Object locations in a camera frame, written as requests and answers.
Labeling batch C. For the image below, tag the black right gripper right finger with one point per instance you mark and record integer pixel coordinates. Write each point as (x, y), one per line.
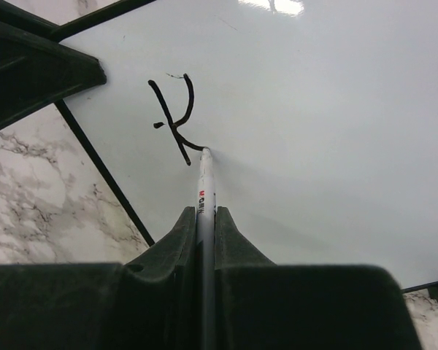
(261, 305)

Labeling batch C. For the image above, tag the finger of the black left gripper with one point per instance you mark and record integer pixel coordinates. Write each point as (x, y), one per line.
(36, 71)

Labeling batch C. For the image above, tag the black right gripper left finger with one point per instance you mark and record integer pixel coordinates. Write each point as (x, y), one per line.
(144, 304)

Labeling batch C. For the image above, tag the silver whiteboard marker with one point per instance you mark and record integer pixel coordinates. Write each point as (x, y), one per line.
(205, 226)

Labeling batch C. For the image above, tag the white framed whiteboard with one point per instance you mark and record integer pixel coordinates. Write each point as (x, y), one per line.
(321, 117)

